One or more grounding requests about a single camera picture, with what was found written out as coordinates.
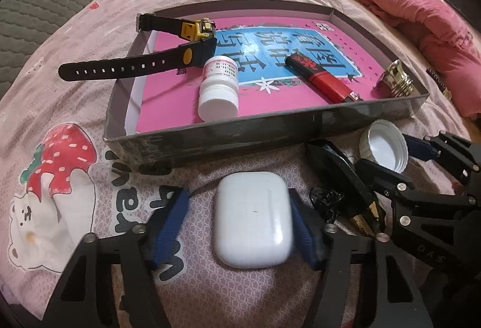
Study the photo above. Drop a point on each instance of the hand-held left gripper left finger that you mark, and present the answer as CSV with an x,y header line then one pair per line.
x,y
171,226

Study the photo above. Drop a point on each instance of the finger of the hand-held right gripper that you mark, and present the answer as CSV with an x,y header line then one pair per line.
x,y
383,179
421,148

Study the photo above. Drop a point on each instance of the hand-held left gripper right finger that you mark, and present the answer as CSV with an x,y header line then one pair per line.
x,y
304,234

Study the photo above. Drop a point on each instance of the white plastic bottle lid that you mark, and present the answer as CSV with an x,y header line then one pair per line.
x,y
383,144

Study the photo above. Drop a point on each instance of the white earbuds case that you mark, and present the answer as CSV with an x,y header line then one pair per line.
x,y
251,219

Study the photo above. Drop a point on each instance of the grey cardboard box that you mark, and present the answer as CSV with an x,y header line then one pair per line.
x,y
225,140

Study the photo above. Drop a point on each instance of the red black lighter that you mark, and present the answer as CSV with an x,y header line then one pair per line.
x,y
323,78

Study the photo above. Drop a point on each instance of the white pill bottle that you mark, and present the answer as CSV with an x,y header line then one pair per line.
x,y
220,87

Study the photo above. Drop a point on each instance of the black hair ornament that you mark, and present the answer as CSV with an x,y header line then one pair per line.
x,y
327,202

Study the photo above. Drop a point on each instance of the black gold hair clip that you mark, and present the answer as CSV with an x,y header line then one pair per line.
x,y
338,170

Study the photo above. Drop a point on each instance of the dark printed packet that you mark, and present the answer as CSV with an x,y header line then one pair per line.
x,y
439,82

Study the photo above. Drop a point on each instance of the shiny metal cap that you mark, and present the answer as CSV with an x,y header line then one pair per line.
x,y
398,78

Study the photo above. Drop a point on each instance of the pink picture book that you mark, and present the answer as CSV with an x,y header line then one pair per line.
x,y
270,102

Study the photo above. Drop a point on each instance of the pink duvet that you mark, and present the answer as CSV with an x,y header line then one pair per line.
x,y
413,12

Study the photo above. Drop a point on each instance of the black yellow wristwatch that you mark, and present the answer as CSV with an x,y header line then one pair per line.
x,y
161,63

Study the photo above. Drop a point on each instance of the grey quilted headboard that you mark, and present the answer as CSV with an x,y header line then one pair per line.
x,y
45,12

